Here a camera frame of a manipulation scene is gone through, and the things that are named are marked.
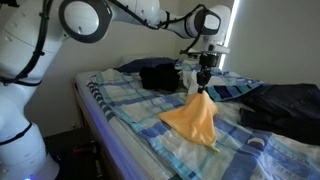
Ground black folded garment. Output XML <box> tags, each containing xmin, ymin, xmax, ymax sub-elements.
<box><xmin>139</xmin><ymin>63</ymin><xmax>179</xmax><ymax>92</ymax></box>

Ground white cloth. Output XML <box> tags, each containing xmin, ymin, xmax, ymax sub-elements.
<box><xmin>181</xmin><ymin>70</ymin><xmax>226</xmax><ymax>95</ymax></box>

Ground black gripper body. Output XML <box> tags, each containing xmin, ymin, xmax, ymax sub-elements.
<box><xmin>196</xmin><ymin>54</ymin><xmax>219</xmax><ymax>88</ymax></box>

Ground orange towel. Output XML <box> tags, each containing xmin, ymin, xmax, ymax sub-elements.
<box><xmin>157</xmin><ymin>91</ymin><xmax>218</xmax><ymax>152</ymax></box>

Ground blue teal striped cloth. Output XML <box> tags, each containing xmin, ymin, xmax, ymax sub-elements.
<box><xmin>206</xmin><ymin>84</ymin><xmax>260</xmax><ymax>102</ymax></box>

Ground white mattress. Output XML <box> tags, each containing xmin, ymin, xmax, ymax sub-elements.
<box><xmin>74</xmin><ymin>71</ymin><xmax>172</xmax><ymax>180</ymax></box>

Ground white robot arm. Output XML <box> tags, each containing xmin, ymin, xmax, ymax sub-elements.
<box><xmin>0</xmin><ymin>0</ymin><xmax>231</xmax><ymax>180</ymax></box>

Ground blue plaid bed sheet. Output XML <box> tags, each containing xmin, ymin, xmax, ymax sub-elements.
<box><xmin>88</xmin><ymin>69</ymin><xmax>320</xmax><ymax>180</ymax></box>

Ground dark blue pillow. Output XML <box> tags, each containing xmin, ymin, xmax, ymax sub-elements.
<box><xmin>116</xmin><ymin>57</ymin><xmax>176</xmax><ymax>73</ymax></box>

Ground dark blue jeans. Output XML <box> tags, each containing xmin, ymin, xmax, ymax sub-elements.
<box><xmin>240</xmin><ymin>84</ymin><xmax>320</xmax><ymax>145</ymax></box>

